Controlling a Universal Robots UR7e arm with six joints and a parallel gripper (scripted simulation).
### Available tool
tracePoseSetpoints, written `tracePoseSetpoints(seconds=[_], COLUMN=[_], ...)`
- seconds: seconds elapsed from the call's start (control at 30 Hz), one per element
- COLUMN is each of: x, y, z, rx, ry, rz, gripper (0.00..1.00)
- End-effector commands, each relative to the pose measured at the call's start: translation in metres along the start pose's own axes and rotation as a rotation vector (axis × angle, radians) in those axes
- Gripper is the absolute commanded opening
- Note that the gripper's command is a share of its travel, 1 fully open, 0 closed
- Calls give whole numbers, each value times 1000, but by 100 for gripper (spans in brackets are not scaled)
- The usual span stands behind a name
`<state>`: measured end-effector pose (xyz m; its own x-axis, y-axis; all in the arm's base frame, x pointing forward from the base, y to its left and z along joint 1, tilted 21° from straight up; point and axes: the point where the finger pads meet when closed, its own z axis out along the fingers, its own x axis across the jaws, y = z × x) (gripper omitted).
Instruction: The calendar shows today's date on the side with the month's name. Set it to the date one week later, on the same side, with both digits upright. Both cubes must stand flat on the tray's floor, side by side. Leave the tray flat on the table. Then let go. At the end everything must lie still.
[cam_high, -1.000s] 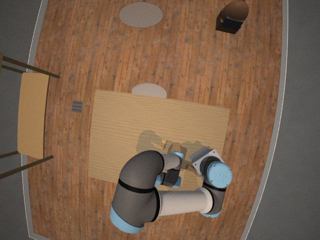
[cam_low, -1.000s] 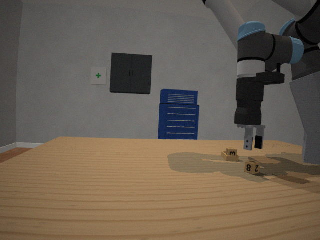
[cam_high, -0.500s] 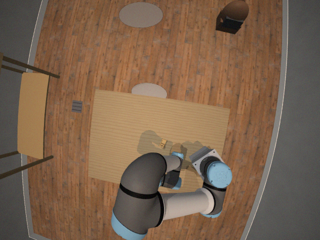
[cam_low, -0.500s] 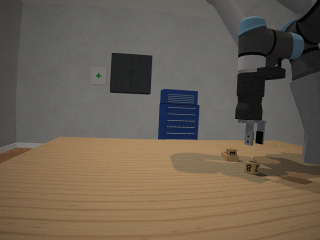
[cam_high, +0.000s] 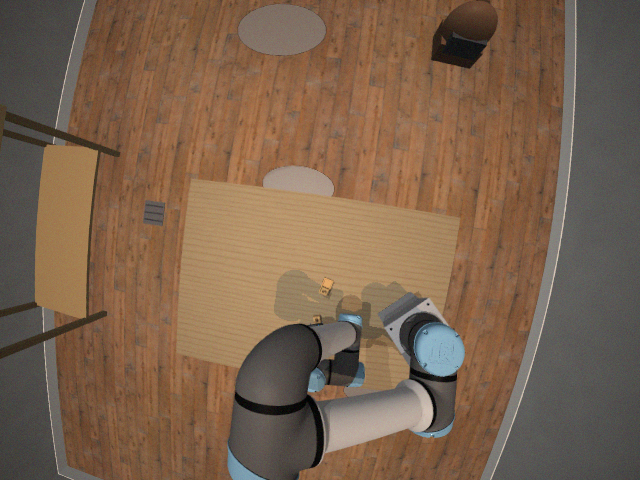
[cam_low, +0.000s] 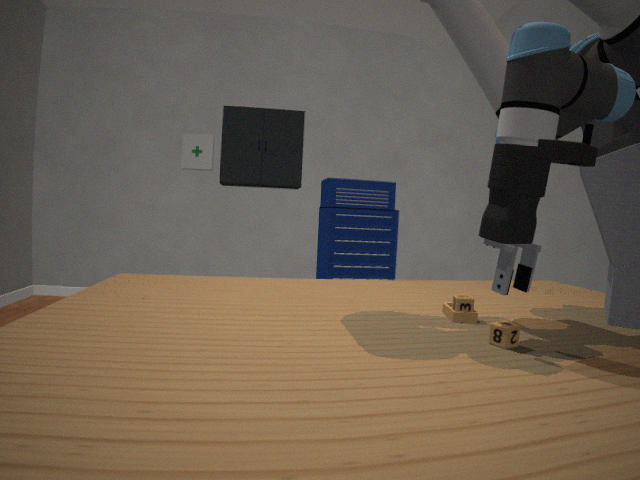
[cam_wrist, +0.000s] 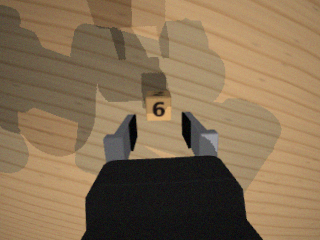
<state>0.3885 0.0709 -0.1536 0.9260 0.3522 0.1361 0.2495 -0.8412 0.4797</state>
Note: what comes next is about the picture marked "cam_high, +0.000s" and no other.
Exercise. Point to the tan wooden tray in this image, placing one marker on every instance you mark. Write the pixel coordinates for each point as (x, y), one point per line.
(327, 283)

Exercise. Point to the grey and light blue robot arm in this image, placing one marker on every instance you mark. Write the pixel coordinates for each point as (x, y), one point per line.
(273, 435)

